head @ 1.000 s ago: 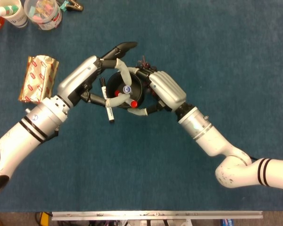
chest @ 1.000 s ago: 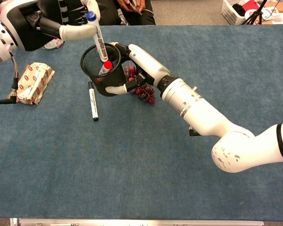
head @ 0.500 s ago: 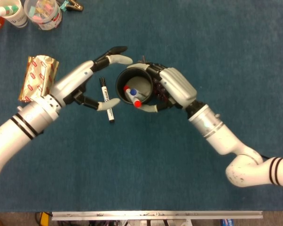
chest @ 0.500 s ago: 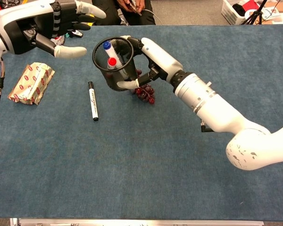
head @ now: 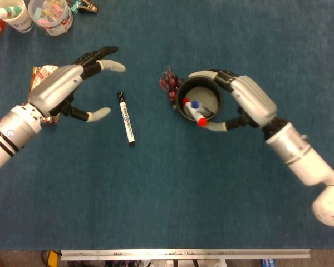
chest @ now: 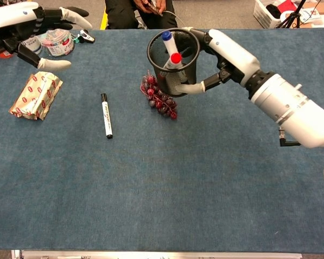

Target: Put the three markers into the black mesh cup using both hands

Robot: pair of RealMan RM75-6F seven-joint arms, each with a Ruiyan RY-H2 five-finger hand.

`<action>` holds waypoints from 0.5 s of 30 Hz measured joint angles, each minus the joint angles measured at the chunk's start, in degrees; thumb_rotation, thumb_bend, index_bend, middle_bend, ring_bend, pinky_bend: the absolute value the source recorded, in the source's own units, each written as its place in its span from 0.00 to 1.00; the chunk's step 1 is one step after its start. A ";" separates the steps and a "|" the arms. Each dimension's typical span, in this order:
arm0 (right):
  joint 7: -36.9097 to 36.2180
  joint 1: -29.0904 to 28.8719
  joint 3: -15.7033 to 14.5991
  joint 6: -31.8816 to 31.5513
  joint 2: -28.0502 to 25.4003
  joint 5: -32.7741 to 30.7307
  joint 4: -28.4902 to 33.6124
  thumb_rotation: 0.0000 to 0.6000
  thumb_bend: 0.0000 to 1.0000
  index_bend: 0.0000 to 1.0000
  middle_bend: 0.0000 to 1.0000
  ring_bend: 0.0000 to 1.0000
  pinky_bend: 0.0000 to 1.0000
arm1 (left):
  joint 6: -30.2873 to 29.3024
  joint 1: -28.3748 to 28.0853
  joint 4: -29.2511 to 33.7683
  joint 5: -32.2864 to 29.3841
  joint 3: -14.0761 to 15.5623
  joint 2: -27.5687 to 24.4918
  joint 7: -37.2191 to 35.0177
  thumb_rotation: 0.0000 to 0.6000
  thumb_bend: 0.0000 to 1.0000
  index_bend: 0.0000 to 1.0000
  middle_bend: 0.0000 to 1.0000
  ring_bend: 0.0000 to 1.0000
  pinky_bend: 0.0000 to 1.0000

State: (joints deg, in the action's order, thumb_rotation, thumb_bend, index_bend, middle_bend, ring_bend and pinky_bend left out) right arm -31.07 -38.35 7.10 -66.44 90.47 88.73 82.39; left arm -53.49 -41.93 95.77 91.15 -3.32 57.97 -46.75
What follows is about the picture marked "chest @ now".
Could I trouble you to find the white plastic basket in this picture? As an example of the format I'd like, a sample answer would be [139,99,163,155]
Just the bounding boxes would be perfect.
[253,0,300,30]

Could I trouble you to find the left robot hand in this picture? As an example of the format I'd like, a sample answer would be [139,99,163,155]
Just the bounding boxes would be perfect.
[0,1,93,72]

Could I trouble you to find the bunch of red grapes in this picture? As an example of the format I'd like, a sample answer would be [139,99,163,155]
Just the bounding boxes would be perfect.
[140,70,178,121]

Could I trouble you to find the blue capped whiteboard marker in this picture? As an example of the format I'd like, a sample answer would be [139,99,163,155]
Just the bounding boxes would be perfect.
[160,30,180,59]

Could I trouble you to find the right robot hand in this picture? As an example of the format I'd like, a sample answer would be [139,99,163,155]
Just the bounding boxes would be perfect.
[175,26,261,96]

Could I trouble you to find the red folder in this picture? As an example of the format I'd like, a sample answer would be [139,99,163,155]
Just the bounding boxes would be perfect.
[275,0,298,13]

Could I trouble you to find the aluminium rail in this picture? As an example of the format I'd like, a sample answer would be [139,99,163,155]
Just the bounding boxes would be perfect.
[11,249,303,259]

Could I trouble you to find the black silver binder clip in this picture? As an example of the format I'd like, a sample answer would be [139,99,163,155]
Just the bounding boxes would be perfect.
[77,28,96,44]

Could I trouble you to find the red capped whiteboard marker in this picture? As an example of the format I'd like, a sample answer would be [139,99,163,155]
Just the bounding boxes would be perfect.
[161,52,183,71]

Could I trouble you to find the white paper cup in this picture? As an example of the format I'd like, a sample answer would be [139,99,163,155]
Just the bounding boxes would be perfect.
[21,36,43,56]

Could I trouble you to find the seated person black trousers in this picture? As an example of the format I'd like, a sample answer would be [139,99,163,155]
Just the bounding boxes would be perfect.
[105,0,178,30]

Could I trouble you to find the handheld smartphone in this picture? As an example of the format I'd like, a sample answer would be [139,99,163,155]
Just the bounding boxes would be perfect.
[144,0,164,17]

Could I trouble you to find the black mesh pen cup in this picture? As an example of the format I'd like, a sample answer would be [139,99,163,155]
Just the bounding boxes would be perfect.
[146,28,201,98]

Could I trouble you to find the black capped whiteboard marker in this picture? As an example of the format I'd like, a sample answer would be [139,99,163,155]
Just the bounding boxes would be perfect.
[100,93,114,140]

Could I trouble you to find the black tripod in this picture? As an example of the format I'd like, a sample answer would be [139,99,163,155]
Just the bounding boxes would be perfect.
[275,0,307,29]

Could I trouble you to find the blue felt table cloth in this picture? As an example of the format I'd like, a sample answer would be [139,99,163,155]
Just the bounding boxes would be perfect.
[0,28,324,254]

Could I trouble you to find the clear plastic jar of clips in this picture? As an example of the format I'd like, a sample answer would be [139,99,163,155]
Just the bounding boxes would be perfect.
[39,29,76,57]

